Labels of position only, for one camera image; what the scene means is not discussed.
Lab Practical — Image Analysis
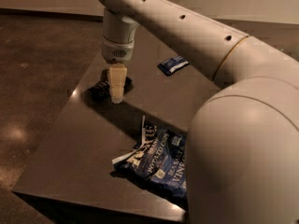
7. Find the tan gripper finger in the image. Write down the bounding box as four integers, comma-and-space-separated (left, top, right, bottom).
107, 63, 127, 104

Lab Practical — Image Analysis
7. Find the black rxbar chocolate bar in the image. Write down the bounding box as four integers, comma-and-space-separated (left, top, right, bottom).
88, 77, 133, 102

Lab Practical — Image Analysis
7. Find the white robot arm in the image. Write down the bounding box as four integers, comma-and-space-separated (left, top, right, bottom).
99, 0, 299, 224

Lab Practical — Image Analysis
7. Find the blue rxbar blueberry bar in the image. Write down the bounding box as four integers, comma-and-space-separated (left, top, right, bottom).
157, 56, 189, 77

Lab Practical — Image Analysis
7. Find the blue potato chips bag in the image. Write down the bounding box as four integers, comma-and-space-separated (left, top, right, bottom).
112, 116, 188, 210

